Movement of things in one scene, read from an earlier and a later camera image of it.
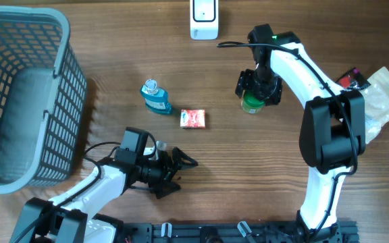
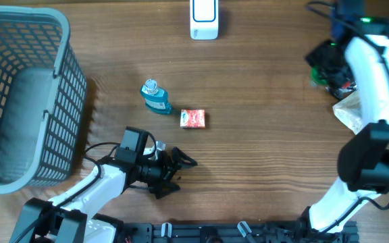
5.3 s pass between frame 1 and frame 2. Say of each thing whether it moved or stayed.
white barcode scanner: stayed
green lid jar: moved
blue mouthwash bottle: stayed
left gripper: stayed
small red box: stayed
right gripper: moved
